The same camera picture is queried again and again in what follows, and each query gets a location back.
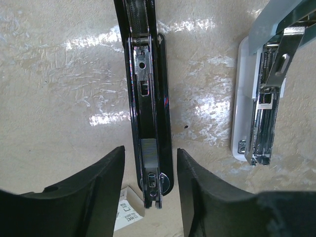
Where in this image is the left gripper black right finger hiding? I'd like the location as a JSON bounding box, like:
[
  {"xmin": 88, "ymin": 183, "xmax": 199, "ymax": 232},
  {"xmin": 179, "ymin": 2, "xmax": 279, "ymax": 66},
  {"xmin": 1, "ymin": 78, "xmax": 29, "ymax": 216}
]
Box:
[{"xmin": 177, "ymin": 149, "xmax": 316, "ymax": 237}]

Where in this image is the staple strip silver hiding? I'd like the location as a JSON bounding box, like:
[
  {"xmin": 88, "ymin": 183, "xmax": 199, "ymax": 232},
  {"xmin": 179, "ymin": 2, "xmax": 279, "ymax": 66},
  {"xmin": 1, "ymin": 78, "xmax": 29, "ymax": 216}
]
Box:
[{"xmin": 141, "ymin": 139, "xmax": 158, "ymax": 168}]

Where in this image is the light blue stapler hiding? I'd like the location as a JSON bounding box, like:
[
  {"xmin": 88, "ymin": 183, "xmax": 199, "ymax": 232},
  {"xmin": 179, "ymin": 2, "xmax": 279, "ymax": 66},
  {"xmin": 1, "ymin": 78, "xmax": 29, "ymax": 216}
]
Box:
[{"xmin": 231, "ymin": 0, "xmax": 316, "ymax": 166}]

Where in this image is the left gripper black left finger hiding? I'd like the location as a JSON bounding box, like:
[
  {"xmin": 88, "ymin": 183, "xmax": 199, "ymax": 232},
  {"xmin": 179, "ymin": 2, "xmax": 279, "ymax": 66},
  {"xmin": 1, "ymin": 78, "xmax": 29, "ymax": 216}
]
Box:
[{"xmin": 0, "ymin": 146, "xmax": 125, "ymax": 237}]

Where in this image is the black stapler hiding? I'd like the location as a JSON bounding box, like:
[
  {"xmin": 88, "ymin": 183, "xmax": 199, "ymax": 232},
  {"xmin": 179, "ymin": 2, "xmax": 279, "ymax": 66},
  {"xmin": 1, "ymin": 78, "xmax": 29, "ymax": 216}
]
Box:
[{"xmin": 114, "ymin": 0, "xmax": 174, "ymax": 209}]

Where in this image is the white staple box sleeve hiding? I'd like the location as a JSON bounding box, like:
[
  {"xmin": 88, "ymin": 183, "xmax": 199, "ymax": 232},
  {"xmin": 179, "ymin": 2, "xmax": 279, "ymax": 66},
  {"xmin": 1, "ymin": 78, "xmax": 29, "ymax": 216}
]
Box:
[{"xmin": 114, "ymin": 186, "xmax": 145, "ymax": 231}]

